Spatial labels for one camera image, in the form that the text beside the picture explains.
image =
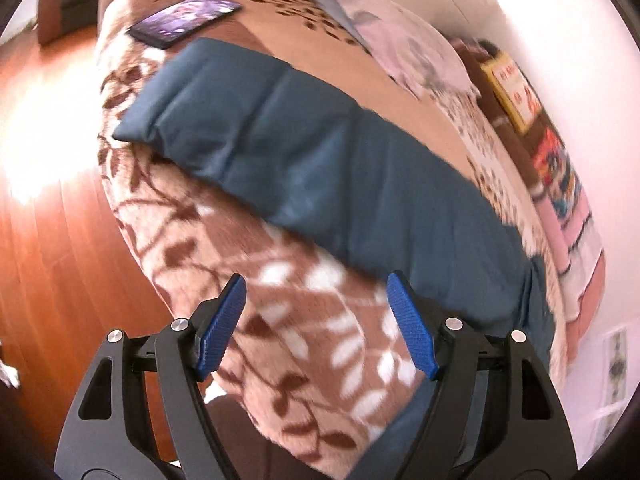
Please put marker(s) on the white wardrobe with floral trim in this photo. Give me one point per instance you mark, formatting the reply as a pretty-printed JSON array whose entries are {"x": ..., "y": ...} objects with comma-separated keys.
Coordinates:
[{"x": 615, "y": 370}]

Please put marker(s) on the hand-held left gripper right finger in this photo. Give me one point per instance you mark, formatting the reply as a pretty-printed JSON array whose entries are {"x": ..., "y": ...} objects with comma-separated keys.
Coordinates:
[{"x": 410, "y": 325}]

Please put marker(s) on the pale floral pillow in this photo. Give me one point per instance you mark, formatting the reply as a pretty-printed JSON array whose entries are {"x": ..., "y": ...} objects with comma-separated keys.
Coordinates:
[{"x": 400, "y": 35}]

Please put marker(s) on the pink striped pillow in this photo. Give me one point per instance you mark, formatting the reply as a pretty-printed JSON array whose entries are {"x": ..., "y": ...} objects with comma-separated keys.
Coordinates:
[{"x": 570, "y": 240}]

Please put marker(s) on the colourful patchwork cushion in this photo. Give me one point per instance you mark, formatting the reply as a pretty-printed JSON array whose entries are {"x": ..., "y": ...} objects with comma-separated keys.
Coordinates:
[{"x": 557, "y": 175}]

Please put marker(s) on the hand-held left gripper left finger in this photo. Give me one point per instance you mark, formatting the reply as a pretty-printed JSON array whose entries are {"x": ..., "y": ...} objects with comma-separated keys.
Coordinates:
[{"x": 222, "y": 325}]

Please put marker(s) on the salmon pillow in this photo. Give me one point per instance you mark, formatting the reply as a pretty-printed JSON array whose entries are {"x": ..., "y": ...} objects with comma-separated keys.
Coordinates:
[{"x": 587, "y": 300}]

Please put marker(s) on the yellow framed cushion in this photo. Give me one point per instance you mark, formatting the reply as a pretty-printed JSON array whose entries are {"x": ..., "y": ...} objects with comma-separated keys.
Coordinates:
[{"x": 515, "y": 92}]

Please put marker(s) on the black smartphone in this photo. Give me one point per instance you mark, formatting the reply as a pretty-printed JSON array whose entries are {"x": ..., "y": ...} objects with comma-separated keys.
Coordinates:
[{"x": 185, "y": 17}]

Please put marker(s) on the brown cushion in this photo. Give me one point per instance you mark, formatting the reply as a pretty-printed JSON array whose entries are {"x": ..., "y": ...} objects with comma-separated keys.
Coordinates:
[{"x": 505, "y": 135}]

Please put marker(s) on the leaf pattern blanket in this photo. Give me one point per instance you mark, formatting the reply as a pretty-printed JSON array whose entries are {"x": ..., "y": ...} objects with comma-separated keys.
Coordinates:
[{"x": 300, "y": 360}]

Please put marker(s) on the blue quilted jacket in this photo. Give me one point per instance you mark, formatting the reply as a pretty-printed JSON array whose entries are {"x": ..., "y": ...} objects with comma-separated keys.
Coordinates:
[{"x": 300, "y": 150}]

